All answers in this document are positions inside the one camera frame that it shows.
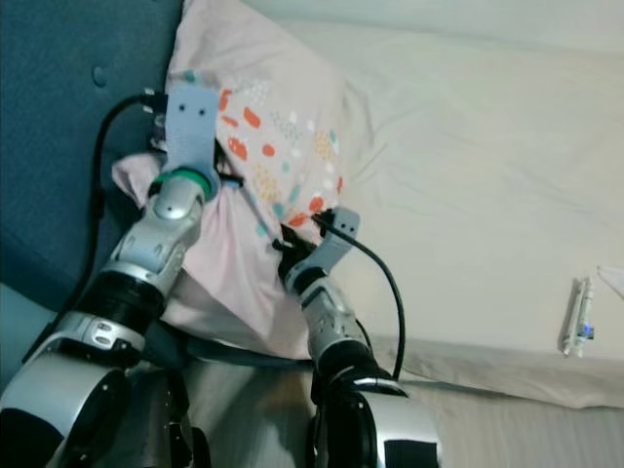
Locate pink pillow with coloured dots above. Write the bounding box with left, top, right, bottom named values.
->
left=112, top=0, right=352, bottom=360

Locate white paper tissue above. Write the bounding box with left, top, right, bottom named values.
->
left=597, top=265, right=624, bottom=298

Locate mattress with cream sheet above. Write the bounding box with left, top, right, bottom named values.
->
left=244, top=19, right=624, bottom=410

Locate grey left robot leg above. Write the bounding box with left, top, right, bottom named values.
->
left=136, top=366, right=206, bottom=468

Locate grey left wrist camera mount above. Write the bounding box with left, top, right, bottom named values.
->
left=164, top=83, right=219, bottom=176

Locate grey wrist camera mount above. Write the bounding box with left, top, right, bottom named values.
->
left=164, top=83, right=219, bottom=176
left=312, top=207, right=362, bottom=269

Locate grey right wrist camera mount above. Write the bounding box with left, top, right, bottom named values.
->
left=312, top=207, right=362, bottom=269

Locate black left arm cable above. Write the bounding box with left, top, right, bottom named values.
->
left=91, top=91, right=169, bottom=284

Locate teal upholstered bed frame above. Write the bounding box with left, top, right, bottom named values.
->
left=0, top=0, right=186, bottom=313

